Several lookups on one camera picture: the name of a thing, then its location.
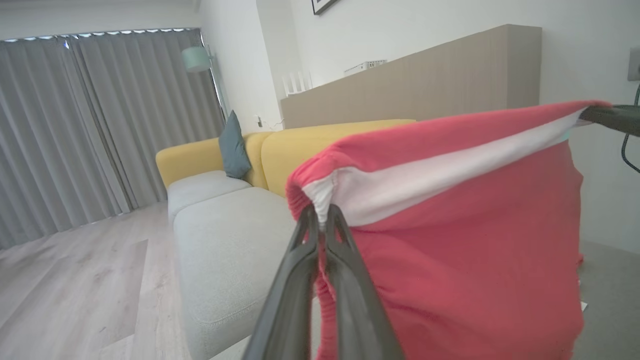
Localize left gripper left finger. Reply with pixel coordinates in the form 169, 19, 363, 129
242, 203, 320, 360

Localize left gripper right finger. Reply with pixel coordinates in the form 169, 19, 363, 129
325, 203, 406, 360

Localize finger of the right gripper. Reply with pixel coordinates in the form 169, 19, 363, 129
579, 104, 640, 137

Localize red mesh basketball shorts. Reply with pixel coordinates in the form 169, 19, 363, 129
286, 100, 613, 360

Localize grey sofa seat cushion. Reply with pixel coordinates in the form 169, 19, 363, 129
167, 170, 253, 223
172, 186, 321, 360

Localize yellow sofa backrest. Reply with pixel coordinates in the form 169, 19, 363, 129
243, 119, 417, 198

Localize teal throw pillow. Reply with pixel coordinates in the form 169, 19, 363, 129
218, 110, 252, 180

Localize yellow sofa armrest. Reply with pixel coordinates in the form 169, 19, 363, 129
156, 137, 226, 190

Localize wood panel partition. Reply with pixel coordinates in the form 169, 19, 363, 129
280, 24, 543, 130

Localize white router with antennas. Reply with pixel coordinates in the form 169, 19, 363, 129
282, 71, 314, 97

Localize grey curtain panel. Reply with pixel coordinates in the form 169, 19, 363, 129
0, 35, 133, 251
67, 28, 227, 216

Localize white vented box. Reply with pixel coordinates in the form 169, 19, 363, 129
344, 60, 388, 77

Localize mint shade floor lamp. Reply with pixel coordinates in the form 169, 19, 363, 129
181, 46, 231, 121

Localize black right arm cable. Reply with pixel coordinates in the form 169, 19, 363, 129
621, 82, 640, 175

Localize black picture frame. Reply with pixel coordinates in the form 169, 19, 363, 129
311, 0, 342, 16

